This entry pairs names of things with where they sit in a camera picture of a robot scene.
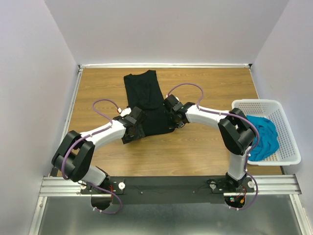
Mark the black t shirt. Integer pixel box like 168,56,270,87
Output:
124,70,174,136

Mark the aluminium back rail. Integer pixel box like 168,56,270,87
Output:
79,63,251,69

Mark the aluminium front rail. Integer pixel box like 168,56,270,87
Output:
39,175,302,197

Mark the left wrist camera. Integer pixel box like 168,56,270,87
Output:
117,107,132,117

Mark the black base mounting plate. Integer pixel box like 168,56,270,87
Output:
89,176,254,205

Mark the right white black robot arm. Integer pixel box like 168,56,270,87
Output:
163,101,258,192

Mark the white plastic basket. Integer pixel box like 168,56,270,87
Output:
232,99,301,166

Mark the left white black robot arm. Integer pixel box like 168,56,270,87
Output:
51,107,146,193

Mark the blue t shirt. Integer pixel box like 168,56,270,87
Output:
247,116,279,162

